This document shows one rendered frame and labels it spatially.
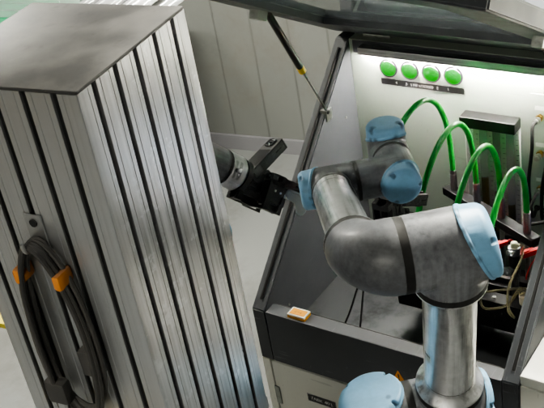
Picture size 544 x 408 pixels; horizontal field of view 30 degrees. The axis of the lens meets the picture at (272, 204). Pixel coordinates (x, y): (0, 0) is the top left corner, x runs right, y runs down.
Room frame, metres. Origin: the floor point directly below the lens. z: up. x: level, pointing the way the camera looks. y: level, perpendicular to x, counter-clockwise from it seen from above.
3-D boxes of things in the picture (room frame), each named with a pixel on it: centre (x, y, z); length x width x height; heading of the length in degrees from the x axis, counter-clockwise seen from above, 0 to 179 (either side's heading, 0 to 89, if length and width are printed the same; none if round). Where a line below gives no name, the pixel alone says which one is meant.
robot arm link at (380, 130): (1.67, -0.24, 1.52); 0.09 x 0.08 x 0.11; 0
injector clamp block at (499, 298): (1.92, -0.43, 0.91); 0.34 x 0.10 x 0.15; 51
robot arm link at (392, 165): (1.57, -0.22, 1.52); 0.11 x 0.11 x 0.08; 0
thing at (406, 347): (1.81, -0.19, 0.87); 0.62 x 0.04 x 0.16; 51
